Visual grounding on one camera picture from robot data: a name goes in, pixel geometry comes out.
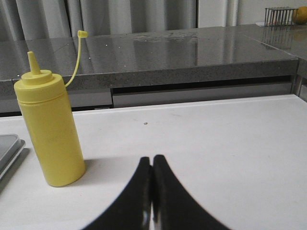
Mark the grey curtain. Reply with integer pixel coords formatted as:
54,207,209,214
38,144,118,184
0,0,239,41

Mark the yellow squeeze bottle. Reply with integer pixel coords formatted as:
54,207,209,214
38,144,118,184
14,42,86,187

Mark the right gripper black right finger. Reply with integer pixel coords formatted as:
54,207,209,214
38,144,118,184
152,155,228,230

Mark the grey digital kitchen scale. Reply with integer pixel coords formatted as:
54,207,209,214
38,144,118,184
0,134,25,180

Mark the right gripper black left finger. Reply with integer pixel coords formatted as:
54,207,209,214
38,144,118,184
84,157,152,230

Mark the yellow lemon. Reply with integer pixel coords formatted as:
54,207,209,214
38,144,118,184
292,6,307,24

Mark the grey stone counter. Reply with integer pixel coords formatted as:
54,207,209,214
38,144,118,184
0,23,307,117

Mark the metal wire rack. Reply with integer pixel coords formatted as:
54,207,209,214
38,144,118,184
264,7,298,27

